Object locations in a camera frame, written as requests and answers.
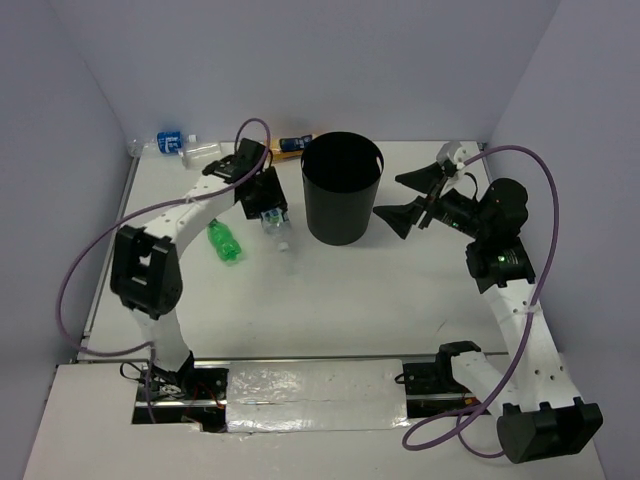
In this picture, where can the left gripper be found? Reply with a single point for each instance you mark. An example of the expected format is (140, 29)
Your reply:
(274, 197)

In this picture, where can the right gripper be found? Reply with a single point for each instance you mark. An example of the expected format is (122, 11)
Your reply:
(402, 217)

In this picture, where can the clear bottle green-blue label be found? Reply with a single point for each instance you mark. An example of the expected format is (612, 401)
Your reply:
(275, 223)

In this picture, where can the orange juice bottle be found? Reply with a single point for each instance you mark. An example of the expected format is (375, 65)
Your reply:
(289, 147)

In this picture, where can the green plastic bottle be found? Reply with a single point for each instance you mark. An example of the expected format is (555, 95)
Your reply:
(223, 241)

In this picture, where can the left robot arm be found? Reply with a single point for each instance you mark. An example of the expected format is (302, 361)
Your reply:
(145, 271)

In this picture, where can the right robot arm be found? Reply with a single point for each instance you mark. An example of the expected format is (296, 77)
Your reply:
(539, 412)

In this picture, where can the black plastic bin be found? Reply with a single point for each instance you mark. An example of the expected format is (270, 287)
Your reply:
(341, 172)

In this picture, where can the clear plastic cup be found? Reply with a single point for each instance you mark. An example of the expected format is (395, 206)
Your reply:
(197, 155)

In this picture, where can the clear bottle blue label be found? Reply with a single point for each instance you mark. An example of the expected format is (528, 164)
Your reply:
(165, 142)

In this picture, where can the silver tape sheet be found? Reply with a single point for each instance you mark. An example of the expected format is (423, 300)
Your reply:
(313, 396)

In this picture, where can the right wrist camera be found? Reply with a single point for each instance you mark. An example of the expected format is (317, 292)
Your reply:
(453, 152)

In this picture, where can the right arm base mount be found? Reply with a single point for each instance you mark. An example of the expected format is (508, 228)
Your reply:
(428, 392)

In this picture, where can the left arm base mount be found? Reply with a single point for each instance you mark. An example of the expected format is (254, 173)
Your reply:
(202, 403)

